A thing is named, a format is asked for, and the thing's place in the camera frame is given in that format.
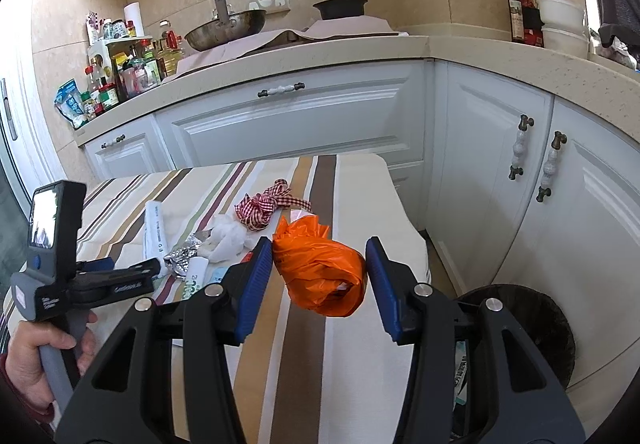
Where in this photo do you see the cabinet door handle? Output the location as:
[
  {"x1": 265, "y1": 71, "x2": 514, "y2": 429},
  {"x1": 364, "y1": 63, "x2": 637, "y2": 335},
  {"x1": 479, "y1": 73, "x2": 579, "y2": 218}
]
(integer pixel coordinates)
[
  {"x1": 536, "y1": 131, "x2": 568, "y2": 203},
  {"x1": 509, "y1": 115, "x2": 535, "y2": 181}
]

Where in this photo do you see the orange plastic bag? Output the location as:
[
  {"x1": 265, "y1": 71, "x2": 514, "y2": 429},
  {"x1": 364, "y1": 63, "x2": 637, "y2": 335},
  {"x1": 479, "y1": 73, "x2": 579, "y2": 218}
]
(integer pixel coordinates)
[{"x1": 272, "y1": 216, "x2": 369, "y2": 318}]

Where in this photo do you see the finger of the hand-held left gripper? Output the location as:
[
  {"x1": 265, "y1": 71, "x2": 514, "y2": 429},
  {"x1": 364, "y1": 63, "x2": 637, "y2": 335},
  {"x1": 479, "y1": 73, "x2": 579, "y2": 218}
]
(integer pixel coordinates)
[
  {"x1": 117, "y1": 258, "x2": 162, "y2": 281},
  {"x1": 80, "y1": 258, "x2": 117, "y2": 275}
]

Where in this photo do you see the white teal carton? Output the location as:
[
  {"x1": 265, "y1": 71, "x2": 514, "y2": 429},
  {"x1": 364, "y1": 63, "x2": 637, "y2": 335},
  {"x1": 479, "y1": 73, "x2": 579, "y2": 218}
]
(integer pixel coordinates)
[{"x1": 182, "y1": 256, "x2": 238, "y2": 299}]

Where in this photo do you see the white crumpled cloth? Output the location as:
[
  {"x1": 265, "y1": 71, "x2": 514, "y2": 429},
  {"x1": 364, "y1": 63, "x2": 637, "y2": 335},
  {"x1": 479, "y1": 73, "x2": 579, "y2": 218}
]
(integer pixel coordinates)
[{"x1": 597, "y1": 24, "x2": 640, "y2": 72}]

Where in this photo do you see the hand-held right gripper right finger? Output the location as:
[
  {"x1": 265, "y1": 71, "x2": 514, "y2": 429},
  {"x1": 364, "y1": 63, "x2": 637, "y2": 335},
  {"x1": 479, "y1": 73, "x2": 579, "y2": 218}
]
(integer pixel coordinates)
[{"x1": 365, "y1": 236, "x2": 586, "y2": 444}]

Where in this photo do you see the beige stove cover cloth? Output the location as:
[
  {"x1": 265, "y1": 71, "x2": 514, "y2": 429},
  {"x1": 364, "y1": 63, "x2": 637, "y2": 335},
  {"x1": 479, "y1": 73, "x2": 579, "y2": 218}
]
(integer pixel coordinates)
[
  {"x1": 176, "y1": 28, "x2": 311, "y2": 77},
  {"x1": 300, "y1": 14, "x2": 401, "y2": 40}
]

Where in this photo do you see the black lidded pot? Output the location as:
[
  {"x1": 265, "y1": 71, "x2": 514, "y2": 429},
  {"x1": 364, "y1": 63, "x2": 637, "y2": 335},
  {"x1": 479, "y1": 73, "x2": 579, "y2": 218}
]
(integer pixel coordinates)
[{"x1": 313, "y1": 0, "x2": 368, "y2": 21}]

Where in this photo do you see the wide drawer handle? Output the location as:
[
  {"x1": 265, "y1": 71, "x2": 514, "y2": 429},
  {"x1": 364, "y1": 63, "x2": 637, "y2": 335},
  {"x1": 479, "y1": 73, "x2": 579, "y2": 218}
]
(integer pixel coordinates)
[{"x1": 257, "y1": 82, "x2": 305, "y2": 98}]

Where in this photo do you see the red checked ribbon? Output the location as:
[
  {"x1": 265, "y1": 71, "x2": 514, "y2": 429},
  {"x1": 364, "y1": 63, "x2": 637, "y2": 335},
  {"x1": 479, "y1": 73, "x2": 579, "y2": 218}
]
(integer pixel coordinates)
[{"x1": 235, "y1": 179, "x2": 313, "y2": 231}]

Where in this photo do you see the steel wok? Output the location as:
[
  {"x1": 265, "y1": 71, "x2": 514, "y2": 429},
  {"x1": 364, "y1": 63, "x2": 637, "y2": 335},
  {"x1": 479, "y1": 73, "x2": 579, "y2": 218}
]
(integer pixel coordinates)
[{"x1": 184, "y1": 0, "x2": 267, "y2": 52}]

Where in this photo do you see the cluster of condiment bottles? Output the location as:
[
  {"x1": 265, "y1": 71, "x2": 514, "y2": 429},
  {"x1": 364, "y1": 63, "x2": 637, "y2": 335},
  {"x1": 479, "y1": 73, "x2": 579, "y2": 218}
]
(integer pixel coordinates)
[{"x1": 82, "y1": 11, "x2": 186, "y2": 117}]

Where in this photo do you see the white long carton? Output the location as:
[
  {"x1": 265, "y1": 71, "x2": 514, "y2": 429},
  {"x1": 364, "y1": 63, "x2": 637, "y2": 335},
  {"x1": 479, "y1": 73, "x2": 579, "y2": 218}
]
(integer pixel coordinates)
[{"x1": 145, "y1": 201, "x2": 167, "y2": 259}]

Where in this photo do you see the white kitchen cabinet unit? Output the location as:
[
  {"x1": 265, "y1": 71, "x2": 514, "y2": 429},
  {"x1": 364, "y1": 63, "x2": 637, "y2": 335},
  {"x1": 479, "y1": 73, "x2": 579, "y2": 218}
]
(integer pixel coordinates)
[{"x1": 80, "y1": 58, "x2": 640, "y2": 430}]

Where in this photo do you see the crumpled foil wrapper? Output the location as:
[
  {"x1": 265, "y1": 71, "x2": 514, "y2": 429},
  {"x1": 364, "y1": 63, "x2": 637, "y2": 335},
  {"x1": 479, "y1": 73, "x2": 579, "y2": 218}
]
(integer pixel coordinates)
[{"x1": 162, "y1": 236, "x2": 206, "y2": 275}]

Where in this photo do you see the black trash bin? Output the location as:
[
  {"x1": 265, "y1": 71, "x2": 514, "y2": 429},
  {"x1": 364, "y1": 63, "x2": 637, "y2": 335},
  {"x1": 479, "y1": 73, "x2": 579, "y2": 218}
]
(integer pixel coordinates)
[{"x1": 452, "y1": 284, "x2": 576, "y2": 444}]

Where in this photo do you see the striped tablecloth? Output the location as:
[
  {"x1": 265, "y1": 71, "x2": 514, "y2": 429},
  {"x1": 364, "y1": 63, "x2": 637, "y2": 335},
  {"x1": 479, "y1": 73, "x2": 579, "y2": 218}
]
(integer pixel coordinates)
[{"x1": 0, "y1": 155, "x2": 432, "y2": 444}]

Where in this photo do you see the person's left hand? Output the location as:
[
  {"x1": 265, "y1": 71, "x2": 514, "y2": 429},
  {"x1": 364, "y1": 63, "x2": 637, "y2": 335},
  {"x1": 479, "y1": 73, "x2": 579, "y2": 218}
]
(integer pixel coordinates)
[{"x1": 7, "y1": 311, "x2": 98, "y2": 420}]

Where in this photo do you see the blue snack bag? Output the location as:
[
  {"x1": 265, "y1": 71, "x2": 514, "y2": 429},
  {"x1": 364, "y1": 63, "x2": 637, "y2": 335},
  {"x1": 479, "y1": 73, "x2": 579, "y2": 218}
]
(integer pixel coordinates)
[{"x1": 54, "y1": 80, "x2": 88, "y2": 129}]

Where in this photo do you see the white tissue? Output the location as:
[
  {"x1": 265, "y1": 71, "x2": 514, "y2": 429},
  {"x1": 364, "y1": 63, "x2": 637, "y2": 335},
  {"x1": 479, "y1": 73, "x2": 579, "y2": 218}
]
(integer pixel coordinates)
[{"x1": 200, "y1": 216, "x2": 256, "y2": 265}]

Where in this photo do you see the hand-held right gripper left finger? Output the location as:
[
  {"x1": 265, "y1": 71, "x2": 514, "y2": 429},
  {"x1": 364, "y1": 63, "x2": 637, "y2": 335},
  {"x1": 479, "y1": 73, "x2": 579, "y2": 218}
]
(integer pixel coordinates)
[{"x1": 54, "y1": 236, "x2": 275, "y2": 444}]

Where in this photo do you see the dark glass oil bottle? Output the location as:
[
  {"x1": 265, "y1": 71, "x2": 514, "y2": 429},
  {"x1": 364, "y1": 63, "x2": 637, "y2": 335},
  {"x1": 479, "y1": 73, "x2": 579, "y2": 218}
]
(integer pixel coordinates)
[{"x1": 506, "y1": 0, "x2": 526, "y2": 43}]

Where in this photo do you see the white lidded container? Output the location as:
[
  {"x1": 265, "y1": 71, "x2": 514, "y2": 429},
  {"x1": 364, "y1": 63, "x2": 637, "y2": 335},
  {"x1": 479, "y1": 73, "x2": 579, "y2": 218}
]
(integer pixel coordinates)
[
  {"x1": 537, "y1": 0, "x2": 586, "y2": 27},
  {"x1": 542, "y1": 24, "x2": 591, "y2": 59}
]

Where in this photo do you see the white door frame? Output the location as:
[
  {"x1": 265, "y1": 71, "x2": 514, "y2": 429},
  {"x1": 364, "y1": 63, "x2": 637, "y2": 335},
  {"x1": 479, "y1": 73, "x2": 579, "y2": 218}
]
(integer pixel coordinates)
[{"x1": 0, "y1": 38, "x2": 61, "y2": 235}]

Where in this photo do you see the white spice rack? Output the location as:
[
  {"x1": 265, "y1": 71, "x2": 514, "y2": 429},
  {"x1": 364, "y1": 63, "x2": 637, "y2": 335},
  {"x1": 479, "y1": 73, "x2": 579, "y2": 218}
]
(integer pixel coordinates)
[{"x1": 87, "y1": 38, "x2": 166, "y2": 99}]

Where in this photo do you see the paper towel roll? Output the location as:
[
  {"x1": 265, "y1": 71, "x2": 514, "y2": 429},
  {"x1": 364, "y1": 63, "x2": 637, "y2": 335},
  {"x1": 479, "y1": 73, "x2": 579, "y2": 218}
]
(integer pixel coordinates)
[{"x1": 123, "y1": 1, "x2": 146, "y2": 39}]

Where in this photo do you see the beige stone countertop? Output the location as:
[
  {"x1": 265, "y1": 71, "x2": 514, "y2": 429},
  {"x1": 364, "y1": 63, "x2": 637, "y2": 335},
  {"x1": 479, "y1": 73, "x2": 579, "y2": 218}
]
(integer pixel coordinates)
[{"x1": 75, "y1": 34, "x2": 640, "y2": 149}]

